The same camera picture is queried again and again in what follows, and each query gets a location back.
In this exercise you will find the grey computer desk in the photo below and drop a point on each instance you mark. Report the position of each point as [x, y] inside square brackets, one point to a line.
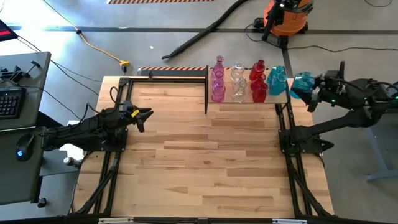
[31, 102]

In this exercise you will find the black aluminium table frame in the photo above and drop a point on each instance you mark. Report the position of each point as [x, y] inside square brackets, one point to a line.
[168, 80]

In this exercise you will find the red ribbed glass bottle vase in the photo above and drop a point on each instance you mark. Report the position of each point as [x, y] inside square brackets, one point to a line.
[257, 69]

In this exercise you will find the pink tall swirl glass vase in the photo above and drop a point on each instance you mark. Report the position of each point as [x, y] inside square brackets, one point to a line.
[219, 63]

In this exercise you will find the black round desk foot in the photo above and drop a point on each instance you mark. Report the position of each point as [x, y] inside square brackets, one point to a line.
[41, 203]

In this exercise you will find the black vacuum wand tube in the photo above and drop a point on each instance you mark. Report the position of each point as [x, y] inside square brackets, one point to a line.
[270, 21]

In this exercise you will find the black ramp hazard striped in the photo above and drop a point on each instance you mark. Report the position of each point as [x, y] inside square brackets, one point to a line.
[171, 72]

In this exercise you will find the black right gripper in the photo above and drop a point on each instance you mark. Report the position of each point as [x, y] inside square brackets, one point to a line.
[332, 88]

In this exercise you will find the black device red screen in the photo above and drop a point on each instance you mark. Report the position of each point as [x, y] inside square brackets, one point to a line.
[6, 31]

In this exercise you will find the black desk clamp mount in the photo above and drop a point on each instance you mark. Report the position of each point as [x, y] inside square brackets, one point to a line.
[15, 74]

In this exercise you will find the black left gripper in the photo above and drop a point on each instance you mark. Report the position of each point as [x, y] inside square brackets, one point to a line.
[133, 116]

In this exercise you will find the clear ribbed cylinder glass vase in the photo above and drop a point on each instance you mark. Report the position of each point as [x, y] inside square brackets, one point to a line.
[237, 70]

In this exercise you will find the red square glass vase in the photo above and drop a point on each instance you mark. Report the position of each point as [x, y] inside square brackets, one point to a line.
[260, 95]

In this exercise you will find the teal round glass vase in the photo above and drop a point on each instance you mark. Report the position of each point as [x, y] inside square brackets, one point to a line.
[301, 84]

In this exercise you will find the white label strip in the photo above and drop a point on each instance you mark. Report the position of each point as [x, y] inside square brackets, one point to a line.
[289, 221]
[115, 221]

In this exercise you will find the wooden shelf black metal frame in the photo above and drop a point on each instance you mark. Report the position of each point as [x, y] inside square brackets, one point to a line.
[230, 102]

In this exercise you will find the brown bottle white cap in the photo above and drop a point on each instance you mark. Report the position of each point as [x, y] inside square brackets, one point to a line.
[71, 161]

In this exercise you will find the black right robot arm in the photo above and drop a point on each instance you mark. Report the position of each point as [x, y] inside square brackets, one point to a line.
[357, 118]

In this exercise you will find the black computer mouse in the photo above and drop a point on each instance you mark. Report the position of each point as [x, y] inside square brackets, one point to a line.
[25, 147]

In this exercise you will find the teal square cut-glass vase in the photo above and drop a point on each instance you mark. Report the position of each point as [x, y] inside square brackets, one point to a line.
[277, 86]

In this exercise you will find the clear square glass vase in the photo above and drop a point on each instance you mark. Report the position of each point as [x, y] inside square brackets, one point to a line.
[239, 96]

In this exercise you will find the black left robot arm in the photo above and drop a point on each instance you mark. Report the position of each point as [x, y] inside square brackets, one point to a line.
[87, 130]

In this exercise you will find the orange black shop vacuum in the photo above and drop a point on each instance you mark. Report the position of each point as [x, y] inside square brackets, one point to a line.
[292, 20]

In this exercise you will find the grey desk leg frame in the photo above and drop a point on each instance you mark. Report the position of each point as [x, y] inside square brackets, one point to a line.
[377, 155]

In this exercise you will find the white paper sheet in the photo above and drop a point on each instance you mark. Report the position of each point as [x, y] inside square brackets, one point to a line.
[70, 149]

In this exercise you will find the black keyboard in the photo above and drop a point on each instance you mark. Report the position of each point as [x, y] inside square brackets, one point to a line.
[11, 102]

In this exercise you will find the pink ribbed glass bottle vase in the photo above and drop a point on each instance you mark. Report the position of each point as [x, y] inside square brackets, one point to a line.
[218, 93]

